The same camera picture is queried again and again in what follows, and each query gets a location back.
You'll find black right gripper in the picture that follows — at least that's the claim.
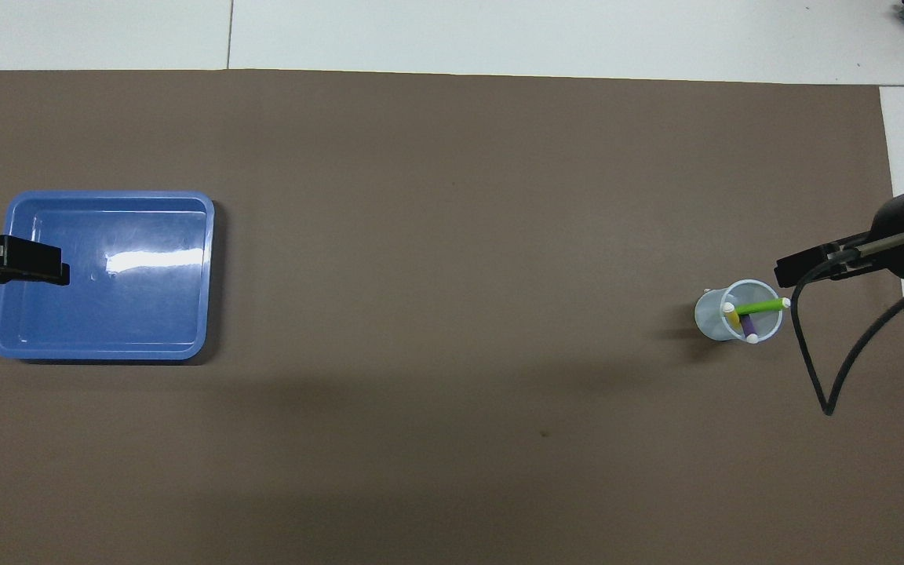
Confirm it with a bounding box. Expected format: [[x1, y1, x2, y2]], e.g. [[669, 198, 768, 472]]
[[775, 188, 904, 288]]

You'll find green highlighter pen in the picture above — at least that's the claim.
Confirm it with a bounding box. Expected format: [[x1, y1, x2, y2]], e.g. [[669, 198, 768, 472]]
[[734, 297, 792, 316]]

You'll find blue plastic tray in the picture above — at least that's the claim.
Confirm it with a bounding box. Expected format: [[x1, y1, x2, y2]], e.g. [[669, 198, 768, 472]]
[[0, 191, 216, 361]]

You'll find translucent plastic pen cup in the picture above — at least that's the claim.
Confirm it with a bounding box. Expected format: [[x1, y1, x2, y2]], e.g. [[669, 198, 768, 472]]
[[694, 279, 784, 344]]

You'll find brown table mat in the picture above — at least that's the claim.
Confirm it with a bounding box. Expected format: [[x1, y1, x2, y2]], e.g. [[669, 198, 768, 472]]
[[0, 69, 904, 565]]

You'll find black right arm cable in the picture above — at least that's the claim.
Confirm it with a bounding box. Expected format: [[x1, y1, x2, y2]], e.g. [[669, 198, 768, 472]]
[[791, 267, 904, 417]]

